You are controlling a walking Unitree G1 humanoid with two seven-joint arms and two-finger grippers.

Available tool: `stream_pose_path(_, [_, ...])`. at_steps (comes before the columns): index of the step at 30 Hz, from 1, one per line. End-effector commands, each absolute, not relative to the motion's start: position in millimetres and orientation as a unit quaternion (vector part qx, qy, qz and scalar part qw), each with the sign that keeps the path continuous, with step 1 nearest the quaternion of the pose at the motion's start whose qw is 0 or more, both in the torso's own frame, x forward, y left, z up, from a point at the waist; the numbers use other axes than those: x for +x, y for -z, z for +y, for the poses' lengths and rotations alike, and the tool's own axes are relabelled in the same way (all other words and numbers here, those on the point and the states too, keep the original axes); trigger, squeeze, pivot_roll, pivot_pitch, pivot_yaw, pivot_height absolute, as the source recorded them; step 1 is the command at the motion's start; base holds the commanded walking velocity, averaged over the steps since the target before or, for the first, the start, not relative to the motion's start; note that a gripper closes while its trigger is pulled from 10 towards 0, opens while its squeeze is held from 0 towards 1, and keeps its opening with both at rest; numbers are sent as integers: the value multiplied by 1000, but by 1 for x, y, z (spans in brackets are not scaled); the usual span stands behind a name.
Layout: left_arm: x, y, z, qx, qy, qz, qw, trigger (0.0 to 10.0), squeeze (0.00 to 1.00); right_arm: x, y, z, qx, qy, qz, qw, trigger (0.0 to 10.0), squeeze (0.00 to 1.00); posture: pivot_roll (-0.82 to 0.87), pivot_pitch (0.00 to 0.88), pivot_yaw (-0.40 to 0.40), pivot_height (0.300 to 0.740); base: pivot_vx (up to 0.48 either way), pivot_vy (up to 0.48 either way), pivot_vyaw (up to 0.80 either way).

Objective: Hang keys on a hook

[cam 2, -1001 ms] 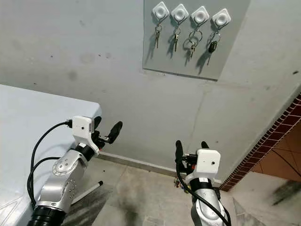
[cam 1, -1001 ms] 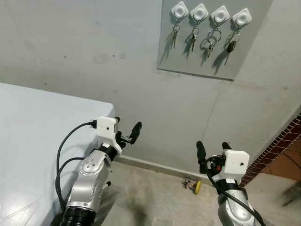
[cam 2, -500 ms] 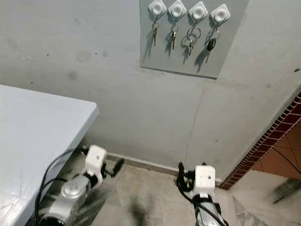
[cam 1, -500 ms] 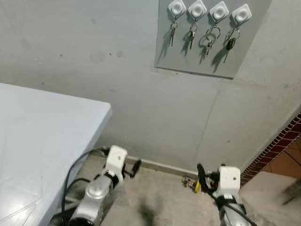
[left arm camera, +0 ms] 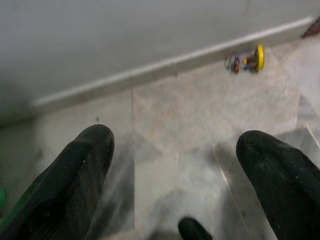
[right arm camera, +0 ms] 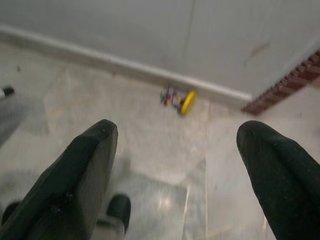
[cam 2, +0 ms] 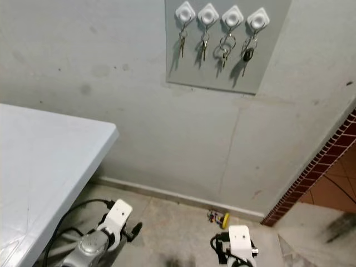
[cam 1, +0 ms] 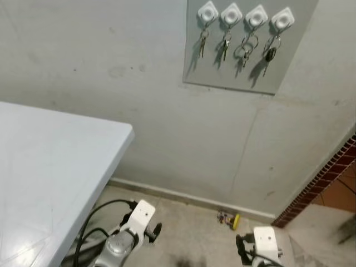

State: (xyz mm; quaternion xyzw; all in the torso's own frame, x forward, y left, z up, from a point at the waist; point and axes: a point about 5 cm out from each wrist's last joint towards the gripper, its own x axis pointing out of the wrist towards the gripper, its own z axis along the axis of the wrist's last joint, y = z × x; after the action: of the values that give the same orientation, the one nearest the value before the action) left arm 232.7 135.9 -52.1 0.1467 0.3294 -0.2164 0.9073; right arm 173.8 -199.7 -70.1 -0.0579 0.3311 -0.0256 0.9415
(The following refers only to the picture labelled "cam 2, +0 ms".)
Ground keys with yellow tag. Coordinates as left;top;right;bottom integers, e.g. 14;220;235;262
206;208;231;230

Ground brass and silver keys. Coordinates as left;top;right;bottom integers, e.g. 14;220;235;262
200;29;210;62

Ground white plastic table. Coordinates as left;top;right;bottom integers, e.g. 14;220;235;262
0;103;120;267

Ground red brick tile skirting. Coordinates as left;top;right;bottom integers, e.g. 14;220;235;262
261;108;356;227

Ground key with black fob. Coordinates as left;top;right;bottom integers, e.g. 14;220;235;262
240;34;259;77

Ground single silver key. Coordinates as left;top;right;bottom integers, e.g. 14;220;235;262
179;28;188;59

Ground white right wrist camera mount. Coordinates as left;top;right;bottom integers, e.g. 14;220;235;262
228;225;254;260

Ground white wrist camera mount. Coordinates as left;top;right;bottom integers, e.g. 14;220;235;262
101;199;135;238
228;225;254;260

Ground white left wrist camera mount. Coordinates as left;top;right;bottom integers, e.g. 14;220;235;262
101;199;135;238

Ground keys on large ring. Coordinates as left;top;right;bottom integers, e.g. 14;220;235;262
216;32;237;70

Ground grey wall key panel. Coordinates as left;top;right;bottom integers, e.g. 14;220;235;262
165;0;293;95

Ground white square wall hook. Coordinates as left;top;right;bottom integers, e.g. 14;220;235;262
197;2;220;27
220;4;245;29
246;7;271;32
174;1;197;26

